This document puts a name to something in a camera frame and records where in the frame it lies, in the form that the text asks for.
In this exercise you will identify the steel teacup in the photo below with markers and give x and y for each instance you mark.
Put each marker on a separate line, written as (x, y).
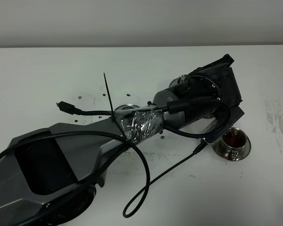
(182, 78)
(233, 143)

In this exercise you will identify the far steel teacup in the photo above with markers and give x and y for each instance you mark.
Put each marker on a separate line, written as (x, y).
(182, 78)

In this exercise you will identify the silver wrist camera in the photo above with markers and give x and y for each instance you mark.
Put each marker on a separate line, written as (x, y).
(211, 126)

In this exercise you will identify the near steel saucer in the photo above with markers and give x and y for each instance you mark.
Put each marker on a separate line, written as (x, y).
(217, 148)

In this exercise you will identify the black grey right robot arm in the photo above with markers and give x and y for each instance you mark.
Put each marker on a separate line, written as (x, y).
(49, 176)

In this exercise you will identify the near steel teacup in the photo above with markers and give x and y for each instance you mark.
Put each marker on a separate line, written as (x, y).
(233, 143)

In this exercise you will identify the steel teapot saucer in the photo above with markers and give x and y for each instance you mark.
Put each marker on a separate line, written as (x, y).
(126, 107)

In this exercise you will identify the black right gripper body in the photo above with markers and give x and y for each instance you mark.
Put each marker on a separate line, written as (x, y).
(220, 76)

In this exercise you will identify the black zip tie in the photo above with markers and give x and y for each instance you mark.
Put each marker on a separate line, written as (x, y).
(138, 151)

